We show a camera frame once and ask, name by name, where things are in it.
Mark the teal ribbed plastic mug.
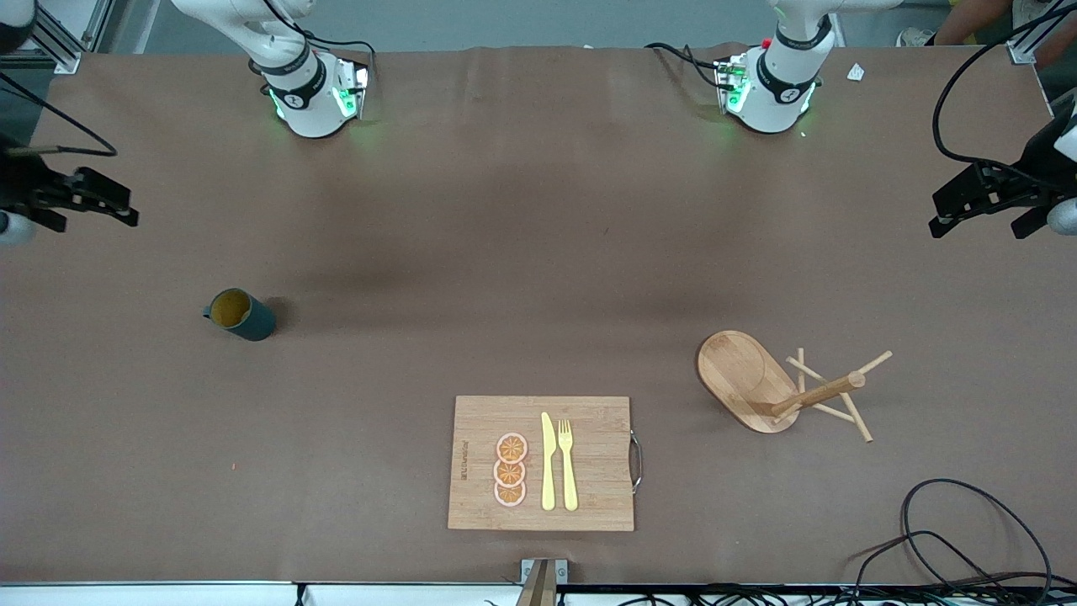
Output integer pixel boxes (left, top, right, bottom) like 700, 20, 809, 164
202, 288, 277, 343

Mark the person bare forearm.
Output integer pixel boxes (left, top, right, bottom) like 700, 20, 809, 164
932, 0, 1015, 45

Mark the wooden mug tree rack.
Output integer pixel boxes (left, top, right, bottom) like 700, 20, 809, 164
697, 330, 894, 444

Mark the brown table cover sheet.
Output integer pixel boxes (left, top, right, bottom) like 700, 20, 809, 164
0, 44, 1077, 587

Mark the wooden cutting board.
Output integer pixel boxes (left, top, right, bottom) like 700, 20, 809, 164
447, 396, 644, 533

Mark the yellow plastic fork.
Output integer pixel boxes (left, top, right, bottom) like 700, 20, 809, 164
558, 419, 580, 512

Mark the yellow plastic knife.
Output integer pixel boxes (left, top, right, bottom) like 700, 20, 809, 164
540, 412, 558, 512

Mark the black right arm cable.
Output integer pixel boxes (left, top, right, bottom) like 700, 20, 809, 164
0, 72, 118, 159

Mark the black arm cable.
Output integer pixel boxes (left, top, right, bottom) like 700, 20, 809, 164
0, 72, 118, 159
931, 4, 1077, 184

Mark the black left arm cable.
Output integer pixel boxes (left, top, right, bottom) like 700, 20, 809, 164
931, 4, 1077, 184

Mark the aluminium frame profile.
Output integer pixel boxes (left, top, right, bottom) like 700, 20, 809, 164
34, 0, 85, 75
1007, 0, 1077, 66

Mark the thick black cable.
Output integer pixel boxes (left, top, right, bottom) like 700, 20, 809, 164
900, 478, 1054, 590

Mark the thin black cable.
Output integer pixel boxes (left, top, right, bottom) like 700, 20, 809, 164
841, 529, 1077, 590

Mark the grey metal bracket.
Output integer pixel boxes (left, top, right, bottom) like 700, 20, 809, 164
520, 558, 569, 606

